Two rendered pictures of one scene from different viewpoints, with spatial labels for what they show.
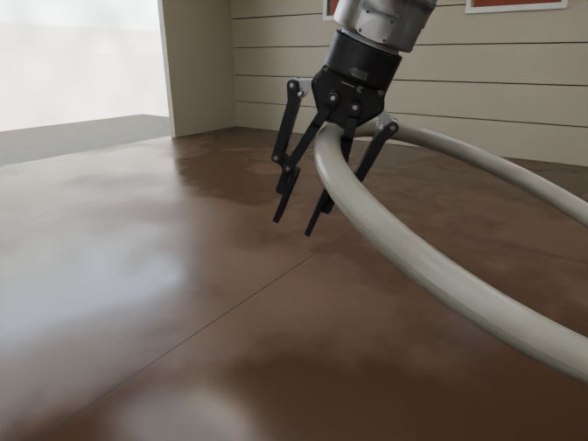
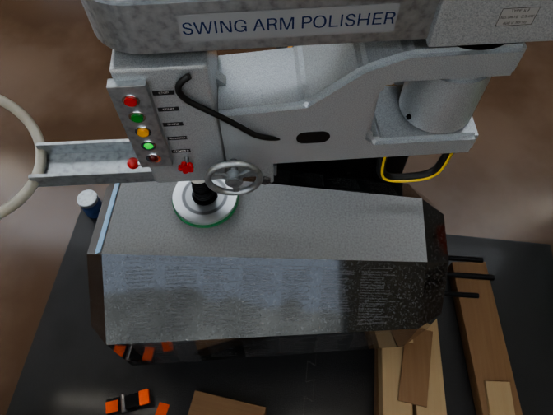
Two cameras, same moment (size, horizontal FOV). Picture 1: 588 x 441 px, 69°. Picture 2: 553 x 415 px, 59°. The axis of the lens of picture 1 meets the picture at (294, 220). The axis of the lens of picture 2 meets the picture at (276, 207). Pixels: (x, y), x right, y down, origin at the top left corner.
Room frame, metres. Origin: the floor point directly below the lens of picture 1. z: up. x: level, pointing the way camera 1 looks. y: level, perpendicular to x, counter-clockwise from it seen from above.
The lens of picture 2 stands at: (-0.67, -0.66, 2.22)
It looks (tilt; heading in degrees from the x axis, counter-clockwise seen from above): 60 degrees down; 332
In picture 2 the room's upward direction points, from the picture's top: 1 degrees counter-clockwise
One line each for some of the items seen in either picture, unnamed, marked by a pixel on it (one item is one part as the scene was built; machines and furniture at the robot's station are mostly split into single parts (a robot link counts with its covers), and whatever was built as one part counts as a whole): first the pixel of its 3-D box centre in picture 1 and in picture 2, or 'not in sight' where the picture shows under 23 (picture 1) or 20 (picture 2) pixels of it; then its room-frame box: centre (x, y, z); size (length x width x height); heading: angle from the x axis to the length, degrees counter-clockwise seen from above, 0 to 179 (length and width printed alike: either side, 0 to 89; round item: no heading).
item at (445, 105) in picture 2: not in sight; (444, 81); (-0.10, -1.44, 1.32); 0.19 x 0.19 x 0.20
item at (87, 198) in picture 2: not in sight; (90, 204); (0.90, -0.42, 0.08); 0.10 x 0.10 x 0.13
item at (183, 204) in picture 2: not in sight; (205, 195); (0.18, -0.85, 0.85); 0.21 x 0.21 x 0.01
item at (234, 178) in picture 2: not in sight; (233, 167); (0.02, -0.90, 1.18); 0.15 x 0.10 x 0.15; 65
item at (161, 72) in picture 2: not in sight; (211, 100); (0.15, -0.92, 1.30); 0.36 x 0.22 x 0.45; 65
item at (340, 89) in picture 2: not in sight; (336, 102); (0.00, -1.19, 1.28); 0.74 x 0.23 x 0.49; 65
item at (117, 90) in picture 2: not in sight; (143, 126); (0.11, -0.73, 1.35); 0.08 x 0.03 x 0.28; 65
